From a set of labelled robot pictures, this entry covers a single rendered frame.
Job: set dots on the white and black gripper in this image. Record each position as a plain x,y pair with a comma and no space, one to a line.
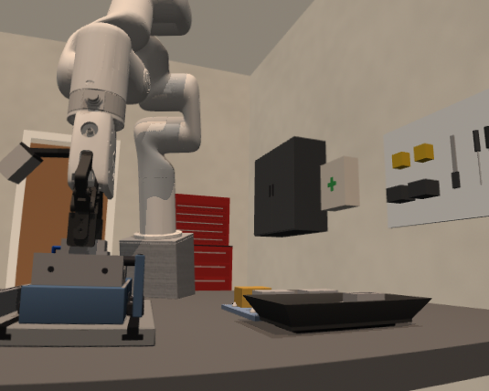
99,143

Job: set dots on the orange rectangular block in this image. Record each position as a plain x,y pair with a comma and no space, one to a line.
239,298

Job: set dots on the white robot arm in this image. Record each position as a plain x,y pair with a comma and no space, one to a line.
100,65

